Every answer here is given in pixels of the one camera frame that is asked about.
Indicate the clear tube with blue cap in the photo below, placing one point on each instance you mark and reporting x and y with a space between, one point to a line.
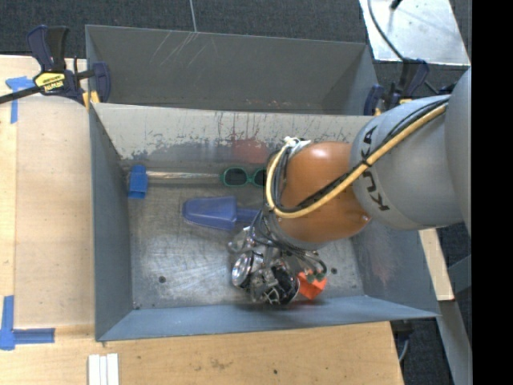
138 181

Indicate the blue plastic scoop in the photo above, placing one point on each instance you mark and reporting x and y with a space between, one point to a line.
208 213

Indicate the pale wood board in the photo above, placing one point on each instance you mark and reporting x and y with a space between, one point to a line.
52 215

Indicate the grey metal bin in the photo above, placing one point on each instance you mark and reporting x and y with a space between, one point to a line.
180 263

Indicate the orange block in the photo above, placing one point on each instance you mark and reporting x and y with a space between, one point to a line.
312 288

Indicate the green sunglasses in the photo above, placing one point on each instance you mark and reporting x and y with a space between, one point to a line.
236 177

